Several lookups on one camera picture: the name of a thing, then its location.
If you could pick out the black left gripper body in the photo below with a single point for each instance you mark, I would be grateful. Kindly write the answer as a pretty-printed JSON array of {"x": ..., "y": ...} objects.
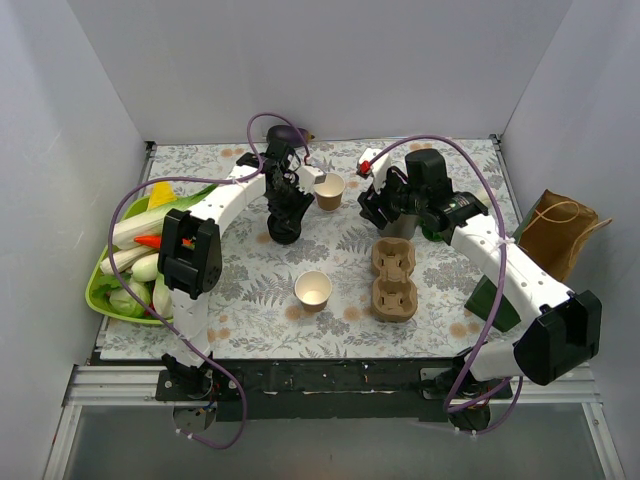
[{"x": 288, "y": 201}]

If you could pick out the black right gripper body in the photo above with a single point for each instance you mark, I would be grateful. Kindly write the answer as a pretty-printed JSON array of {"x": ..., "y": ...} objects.
[{"x": 382, "y": 201}]

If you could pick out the brown paper coffee cup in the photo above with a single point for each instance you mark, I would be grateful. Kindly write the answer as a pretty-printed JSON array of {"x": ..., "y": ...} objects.
[{"x": 313, "y": 289}]

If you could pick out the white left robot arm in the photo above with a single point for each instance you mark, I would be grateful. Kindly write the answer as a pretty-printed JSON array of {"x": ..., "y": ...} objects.
[{"x": 190, "y": 257}]

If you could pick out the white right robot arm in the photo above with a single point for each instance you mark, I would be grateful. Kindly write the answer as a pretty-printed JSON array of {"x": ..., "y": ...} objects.
[{"x": 562, "y": 327}]

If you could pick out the purple eggplant toy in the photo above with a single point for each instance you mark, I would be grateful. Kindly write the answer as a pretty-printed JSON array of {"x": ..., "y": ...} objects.
[{"x": 295, "y": 137}]

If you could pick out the grey straw holder cup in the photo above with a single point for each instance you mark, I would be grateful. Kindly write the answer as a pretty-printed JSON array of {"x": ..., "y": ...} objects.
[{"x": 403, "y": 227}]

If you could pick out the green bok choy toy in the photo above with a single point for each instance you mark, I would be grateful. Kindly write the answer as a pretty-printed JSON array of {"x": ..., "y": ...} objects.
[{"x": 431, "y": 235}]

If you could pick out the black lid stack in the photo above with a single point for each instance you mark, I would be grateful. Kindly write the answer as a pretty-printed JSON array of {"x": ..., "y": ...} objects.
[{"x": 283, "y": 232}]

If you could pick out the floral patterned table mat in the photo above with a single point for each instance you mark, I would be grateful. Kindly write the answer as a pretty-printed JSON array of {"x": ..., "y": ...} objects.
[{"x": 254, "y": 313}]

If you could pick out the brown cardboard cup carrier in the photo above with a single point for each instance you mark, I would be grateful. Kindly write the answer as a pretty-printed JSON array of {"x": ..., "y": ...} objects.
[{"x": 394, "y": 294}]

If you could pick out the yellow corn toy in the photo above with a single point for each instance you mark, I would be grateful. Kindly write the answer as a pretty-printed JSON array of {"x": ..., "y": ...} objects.
[{"x": 161, "y": 194}]

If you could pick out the dark green paper bag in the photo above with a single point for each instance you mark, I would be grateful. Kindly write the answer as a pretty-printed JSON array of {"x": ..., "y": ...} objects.
[{"x": 482, "y": 298}]

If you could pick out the brown paper bag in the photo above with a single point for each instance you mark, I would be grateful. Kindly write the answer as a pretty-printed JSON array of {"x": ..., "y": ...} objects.
[{"x": 554, "y": 232}]

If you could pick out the green plastic vegetable tray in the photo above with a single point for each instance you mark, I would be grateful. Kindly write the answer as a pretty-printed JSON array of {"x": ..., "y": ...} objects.
[{"x": 144, "y": 270}]

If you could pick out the orange carrot toy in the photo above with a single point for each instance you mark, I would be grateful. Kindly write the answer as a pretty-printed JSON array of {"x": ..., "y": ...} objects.
[{"x": 151, "y": 241}]

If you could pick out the large napa cabbage toy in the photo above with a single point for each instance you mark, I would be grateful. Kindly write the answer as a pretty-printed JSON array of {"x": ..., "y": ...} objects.
[{"x": 150, "y": 222}]

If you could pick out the green leafy lettuce toy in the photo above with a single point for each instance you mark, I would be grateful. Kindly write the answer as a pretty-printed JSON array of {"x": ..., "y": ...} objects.
[{"x": 161, "y": 298}]

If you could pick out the white daikon radish toy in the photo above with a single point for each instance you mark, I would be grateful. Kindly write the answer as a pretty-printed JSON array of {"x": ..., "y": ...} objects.
[{"x": 123, "y": 259}]

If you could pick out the round green cabbage toy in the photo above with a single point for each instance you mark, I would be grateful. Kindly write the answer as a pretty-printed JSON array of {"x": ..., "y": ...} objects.
[{"x": 123, "y": 303}]

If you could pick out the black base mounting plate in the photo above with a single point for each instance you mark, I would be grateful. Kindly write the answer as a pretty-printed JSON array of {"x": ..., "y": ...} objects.
[{"x": 412, "y": 388}]

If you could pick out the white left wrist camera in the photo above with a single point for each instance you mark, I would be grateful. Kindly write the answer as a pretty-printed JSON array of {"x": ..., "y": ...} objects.
[{"x": 308, "y": 177}]

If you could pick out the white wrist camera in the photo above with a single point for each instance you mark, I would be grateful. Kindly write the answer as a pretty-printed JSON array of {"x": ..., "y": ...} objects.
[
  {"x": 308, "y": 177},
  {"x": 373, "y": 165}
]

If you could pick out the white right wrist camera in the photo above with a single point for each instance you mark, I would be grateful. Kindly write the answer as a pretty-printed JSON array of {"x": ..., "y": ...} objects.
[{"x": 373, "y": 165}]

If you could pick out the aluminium frame rail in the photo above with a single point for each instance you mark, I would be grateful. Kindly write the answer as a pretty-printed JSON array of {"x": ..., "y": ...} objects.
[{"x": 112, "y": 386}]

